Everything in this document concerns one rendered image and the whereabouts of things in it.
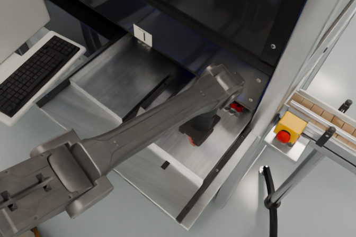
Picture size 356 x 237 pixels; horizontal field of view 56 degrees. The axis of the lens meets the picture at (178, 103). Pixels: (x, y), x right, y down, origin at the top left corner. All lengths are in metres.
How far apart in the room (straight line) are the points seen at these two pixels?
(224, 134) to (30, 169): 0.81
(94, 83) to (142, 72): 0.18
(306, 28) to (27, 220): 0.66
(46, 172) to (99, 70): 0.88
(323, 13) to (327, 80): 1.91
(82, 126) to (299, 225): 1.37
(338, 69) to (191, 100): 2.23
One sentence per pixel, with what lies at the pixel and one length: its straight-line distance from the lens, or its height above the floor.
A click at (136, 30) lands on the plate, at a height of 1.02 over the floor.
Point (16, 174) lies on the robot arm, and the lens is 0.47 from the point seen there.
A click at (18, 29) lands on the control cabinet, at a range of 1.54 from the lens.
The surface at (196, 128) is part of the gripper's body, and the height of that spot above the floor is 1.19.
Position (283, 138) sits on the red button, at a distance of 1.07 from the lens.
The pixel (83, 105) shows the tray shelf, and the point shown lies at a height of 0.88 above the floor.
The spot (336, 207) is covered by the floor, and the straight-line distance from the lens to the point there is 2.22.
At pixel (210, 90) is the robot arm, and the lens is 0.65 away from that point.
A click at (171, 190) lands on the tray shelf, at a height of 0.88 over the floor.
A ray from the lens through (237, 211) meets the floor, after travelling 2.01.
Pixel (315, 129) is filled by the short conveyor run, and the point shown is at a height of 0.93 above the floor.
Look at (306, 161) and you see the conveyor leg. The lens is 1.45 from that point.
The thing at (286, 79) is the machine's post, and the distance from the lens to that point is 0.94.
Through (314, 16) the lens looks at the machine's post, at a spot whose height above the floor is 1.42.
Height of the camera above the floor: 1.90
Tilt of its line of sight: 57 degrees down
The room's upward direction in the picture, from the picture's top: 5 degrees clockwise
